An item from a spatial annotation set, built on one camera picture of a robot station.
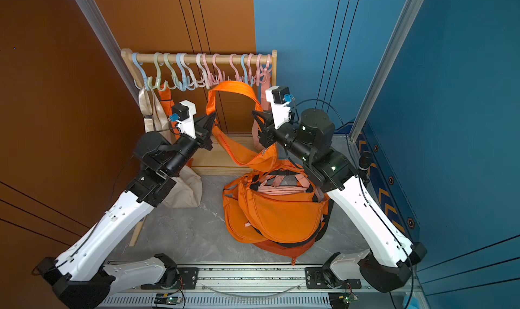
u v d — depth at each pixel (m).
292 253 0.76
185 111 0.46
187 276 0.75
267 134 0.46
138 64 0.70
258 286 0.72
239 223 0.80
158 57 0.68
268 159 0.67
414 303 0.64
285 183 0.99
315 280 0.72
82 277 0.38
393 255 0.37
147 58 0.69
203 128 0.52
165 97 0.77
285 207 0.77
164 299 0.72
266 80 0.76
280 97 0.41
